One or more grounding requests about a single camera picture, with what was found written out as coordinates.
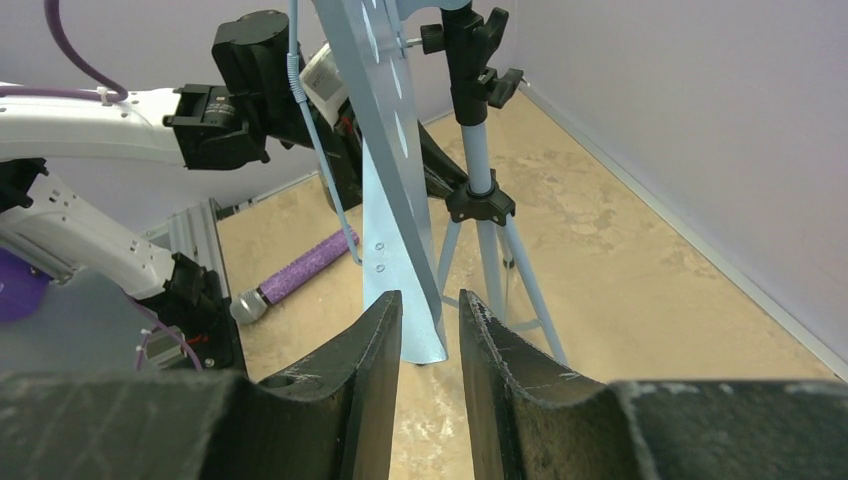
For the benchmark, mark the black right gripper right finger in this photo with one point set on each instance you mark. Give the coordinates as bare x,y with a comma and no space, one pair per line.
531,417

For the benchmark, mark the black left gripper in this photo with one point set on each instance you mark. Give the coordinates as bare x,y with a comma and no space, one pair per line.
343,153

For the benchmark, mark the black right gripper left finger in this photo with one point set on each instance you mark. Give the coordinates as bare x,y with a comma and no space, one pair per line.
329,415

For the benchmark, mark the purple glitter microphone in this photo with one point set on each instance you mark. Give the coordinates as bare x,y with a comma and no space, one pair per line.
251,305

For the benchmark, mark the light blue music stand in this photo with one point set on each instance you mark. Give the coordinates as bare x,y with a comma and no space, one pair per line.
398,252

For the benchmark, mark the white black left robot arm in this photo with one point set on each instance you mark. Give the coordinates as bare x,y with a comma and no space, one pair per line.
85,171

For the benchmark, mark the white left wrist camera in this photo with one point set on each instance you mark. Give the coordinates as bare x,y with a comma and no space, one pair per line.
324,86

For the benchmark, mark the aluminium frame rail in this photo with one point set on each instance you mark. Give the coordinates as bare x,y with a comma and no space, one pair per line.
629,295

